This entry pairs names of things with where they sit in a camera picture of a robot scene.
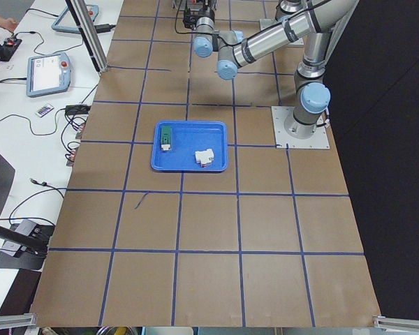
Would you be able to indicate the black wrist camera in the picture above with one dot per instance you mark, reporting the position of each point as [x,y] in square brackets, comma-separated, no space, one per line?
[189,19]

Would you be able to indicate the blue plastic tray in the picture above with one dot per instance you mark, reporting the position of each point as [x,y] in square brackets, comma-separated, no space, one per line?
[188,137]

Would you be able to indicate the black monitor stand base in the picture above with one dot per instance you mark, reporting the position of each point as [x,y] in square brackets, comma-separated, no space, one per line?
[25,245]

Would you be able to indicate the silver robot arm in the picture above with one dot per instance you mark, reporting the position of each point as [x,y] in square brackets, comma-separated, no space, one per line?
[320,23]
[286,8]

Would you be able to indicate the near teach pendant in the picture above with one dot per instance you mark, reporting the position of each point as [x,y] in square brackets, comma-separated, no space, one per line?
[48,74]

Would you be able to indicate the aluminium frame post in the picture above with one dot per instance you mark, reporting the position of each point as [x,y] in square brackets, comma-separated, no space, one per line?
[81,17]

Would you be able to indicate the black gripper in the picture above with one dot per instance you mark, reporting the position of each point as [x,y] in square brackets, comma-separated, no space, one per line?
[202,10]

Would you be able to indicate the green terminal block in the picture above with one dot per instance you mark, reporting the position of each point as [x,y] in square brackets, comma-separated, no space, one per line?
[166,136]

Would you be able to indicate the person forearm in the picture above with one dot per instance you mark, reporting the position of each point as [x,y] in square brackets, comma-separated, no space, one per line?
[8,24]

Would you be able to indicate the wire mesh shelf basket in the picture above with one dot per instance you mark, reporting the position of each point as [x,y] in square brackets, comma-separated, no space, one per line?
[193,5]

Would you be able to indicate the small remote control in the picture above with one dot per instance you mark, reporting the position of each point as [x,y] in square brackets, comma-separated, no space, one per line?
[44,110]

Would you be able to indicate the black controller device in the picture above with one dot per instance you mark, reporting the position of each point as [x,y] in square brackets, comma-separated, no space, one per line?
[8,48]

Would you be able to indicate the black power adapter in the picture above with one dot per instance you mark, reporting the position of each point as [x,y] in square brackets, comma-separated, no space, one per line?
[78,109]

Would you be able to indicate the white circuit breaker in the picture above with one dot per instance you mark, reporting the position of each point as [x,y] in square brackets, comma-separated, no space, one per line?
[204,158]

